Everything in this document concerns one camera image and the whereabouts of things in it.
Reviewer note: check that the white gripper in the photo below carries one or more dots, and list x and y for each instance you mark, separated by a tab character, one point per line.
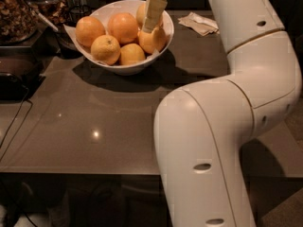
154	12

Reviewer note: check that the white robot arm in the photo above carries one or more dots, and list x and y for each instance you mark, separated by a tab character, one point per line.
199	128

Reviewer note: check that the white ceramic bowl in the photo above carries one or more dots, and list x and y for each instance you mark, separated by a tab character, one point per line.
103	14

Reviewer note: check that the orange top right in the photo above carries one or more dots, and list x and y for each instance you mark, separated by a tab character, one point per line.
140	16

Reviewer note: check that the orange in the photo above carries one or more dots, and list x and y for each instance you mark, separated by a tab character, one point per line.
123	26
140	16
152	41
131	54
88	28
106	49

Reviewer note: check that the orange centre back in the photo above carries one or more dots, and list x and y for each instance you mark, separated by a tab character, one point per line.
123	26

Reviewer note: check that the folded paper napkin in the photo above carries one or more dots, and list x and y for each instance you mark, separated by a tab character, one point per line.
199	24

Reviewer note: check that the orange front centre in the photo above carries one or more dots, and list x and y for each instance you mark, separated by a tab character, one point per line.
131	54

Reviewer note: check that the orange front left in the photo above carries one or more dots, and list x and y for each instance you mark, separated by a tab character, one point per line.
106	49

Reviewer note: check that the orange far left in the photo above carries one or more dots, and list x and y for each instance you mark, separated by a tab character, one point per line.
88	28

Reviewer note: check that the large glass snack jar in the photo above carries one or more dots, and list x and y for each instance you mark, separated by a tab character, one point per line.
17	22

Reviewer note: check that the black appliance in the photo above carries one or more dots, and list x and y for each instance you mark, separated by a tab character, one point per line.
20	73

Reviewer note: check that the white scoop handle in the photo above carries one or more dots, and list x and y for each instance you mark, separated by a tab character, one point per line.
41	17

